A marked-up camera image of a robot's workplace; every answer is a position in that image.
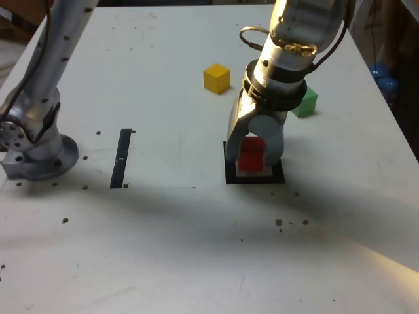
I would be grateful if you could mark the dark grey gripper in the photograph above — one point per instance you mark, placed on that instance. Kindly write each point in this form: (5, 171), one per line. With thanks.
(280, 114)

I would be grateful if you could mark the red cube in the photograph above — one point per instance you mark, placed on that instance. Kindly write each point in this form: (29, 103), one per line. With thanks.
(251, 160)

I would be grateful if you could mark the green cube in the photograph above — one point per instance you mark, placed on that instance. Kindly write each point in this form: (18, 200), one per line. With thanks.
(307, 104)

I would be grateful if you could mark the yellow cube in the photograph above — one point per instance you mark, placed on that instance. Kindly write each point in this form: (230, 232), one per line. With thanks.
(216, 80)

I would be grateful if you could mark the black tape square outline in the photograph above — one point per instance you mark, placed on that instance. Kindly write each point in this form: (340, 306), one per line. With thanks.
(255, 181)

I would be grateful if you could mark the blue round object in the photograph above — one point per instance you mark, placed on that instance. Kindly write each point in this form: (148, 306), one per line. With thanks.
(383, 78)

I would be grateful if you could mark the black tape strip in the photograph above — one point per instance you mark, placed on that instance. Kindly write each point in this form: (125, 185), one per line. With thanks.
(119, 170)

